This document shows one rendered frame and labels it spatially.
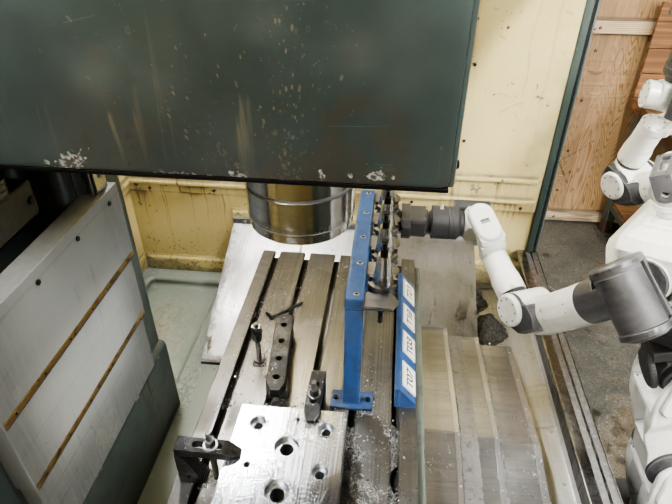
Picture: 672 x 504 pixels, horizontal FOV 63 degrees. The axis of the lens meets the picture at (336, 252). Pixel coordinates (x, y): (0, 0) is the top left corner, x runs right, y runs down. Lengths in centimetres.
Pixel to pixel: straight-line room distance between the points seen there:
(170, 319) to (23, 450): 114
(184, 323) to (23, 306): 116
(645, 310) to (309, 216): 66
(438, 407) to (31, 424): 96
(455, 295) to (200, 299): 96
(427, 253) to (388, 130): 138
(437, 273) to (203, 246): 91
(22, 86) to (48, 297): 41
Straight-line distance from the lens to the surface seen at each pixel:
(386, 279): 114
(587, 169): 388
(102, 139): 72
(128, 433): 147
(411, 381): 136
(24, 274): 99
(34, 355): 103
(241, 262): 200
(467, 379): 166
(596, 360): 298
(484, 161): 191
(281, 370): 133
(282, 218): 75
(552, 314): 126
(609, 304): 115
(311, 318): 156
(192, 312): 213
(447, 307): 189
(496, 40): 178
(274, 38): 61
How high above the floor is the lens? 193
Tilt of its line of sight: 35 degrees down
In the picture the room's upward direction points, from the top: straight up
